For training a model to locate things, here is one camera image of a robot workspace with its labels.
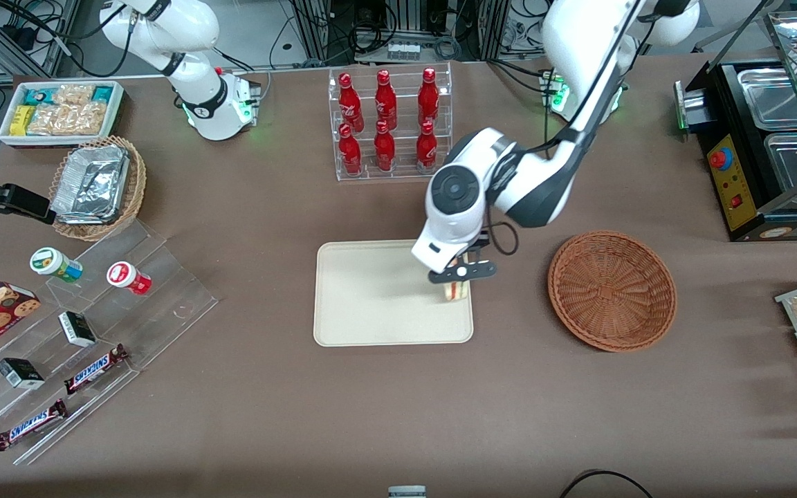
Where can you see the wicker basket holding foil trays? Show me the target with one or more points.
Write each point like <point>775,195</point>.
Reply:
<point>134,187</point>

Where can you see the black food warmer machine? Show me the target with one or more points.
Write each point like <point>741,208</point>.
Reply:
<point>734,200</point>

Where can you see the clear acrylic stepped display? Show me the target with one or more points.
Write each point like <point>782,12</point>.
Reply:
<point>163,290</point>

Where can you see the red lid snack cup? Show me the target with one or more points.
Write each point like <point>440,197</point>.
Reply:
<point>125,275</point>

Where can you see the white power strip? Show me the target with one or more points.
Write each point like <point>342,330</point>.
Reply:
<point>403,51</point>

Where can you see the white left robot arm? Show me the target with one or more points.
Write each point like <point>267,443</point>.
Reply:
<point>544,187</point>

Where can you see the round brown wicker basket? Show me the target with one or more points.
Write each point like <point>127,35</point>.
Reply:
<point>613,290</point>

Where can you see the Snickers bar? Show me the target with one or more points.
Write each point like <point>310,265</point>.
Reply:
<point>30,425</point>
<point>94,370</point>

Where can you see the clear acrylic bottle rack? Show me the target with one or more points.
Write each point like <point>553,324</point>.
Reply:
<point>405,149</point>

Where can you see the yellow snack packet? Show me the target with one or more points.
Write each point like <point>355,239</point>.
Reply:
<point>21,120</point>

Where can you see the green lid snack cup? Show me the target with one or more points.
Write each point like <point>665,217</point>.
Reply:
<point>49,261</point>

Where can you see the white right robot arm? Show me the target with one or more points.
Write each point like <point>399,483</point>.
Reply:
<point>212,104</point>

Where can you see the clear large cracker bag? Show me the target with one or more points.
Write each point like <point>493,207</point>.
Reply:
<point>70,119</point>

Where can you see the teal snack packet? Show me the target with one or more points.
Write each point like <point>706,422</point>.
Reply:
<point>39,95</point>
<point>103,93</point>

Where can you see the grey power box green light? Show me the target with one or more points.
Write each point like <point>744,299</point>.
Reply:
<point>689,107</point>

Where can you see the cream plastic tray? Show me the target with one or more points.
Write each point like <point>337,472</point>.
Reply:
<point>371,294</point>

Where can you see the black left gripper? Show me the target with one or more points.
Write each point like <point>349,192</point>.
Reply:
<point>479,243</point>

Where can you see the red cola bottle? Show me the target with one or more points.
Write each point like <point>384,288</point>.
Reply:
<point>350,152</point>
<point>428,97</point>
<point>427,146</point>
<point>385,102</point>
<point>385,149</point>
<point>349,104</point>

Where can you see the triangular packaged sandwich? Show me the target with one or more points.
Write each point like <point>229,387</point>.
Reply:
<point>455,292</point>

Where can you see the clear small cracker bag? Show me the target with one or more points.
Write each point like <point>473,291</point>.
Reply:
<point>73,94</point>

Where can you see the stacked aluminium foil trays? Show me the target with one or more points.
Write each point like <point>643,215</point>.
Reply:
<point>90,183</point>

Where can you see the white rectangular snack bin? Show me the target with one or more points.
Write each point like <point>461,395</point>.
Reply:
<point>118,111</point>

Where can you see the small grey device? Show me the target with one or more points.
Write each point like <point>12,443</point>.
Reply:
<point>407,492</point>

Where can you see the small black box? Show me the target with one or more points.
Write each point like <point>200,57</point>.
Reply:
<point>20,373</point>
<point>77,329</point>

